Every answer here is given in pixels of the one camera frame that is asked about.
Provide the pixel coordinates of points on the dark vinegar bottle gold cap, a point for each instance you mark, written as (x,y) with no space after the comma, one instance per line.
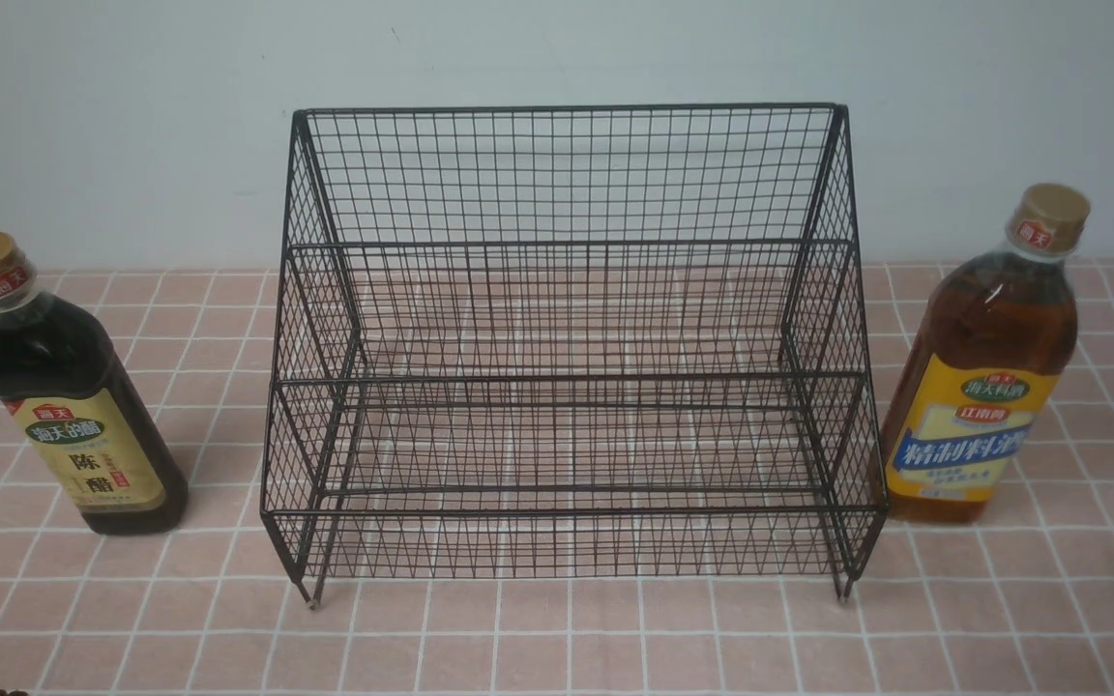
(67,389)

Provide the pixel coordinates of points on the pink checkered tablecloth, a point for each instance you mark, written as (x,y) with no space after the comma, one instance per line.
(1022,602)

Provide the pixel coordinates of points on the amber cooking wine bottle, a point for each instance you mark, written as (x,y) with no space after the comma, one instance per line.
(996,336)

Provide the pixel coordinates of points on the black wire mesh shelf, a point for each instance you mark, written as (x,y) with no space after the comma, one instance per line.
(529,343)

